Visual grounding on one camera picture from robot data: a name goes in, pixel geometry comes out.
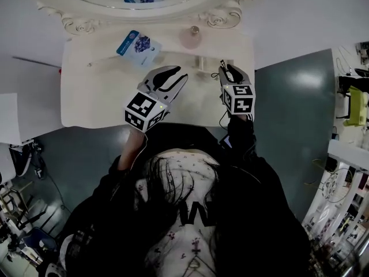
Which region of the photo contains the person's torso in black jacket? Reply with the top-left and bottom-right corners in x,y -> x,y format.
57,122 -> 315,277

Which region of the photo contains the small white board table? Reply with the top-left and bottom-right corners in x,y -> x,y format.
0,92 -> 23,144

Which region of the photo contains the white ornate dressing table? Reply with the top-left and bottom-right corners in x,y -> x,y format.
59,24 -> 256,128

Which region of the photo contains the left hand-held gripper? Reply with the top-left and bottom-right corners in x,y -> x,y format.
123,65 -> 189,133

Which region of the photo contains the small white drawer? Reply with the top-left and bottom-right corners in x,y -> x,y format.
193,55 -> 233,75

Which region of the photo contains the blue face mask packet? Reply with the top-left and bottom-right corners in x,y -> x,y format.
115,29 -> 163,69

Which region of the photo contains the pink glass perfume bottle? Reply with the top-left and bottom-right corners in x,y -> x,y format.
179,25 -> 203,50

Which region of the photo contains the large white board table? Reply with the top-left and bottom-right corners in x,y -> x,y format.
0,55 -> 63,144

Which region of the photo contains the person's left forearm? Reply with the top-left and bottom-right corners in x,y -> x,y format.
117,128 -> 149,172

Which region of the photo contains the person's right forearm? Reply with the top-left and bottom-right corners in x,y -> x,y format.
224,113 -> 258,163

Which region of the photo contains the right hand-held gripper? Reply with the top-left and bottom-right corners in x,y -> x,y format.
217,64 -> 257,116

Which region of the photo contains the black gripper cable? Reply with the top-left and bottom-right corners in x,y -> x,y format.
218,110 -> 232,130

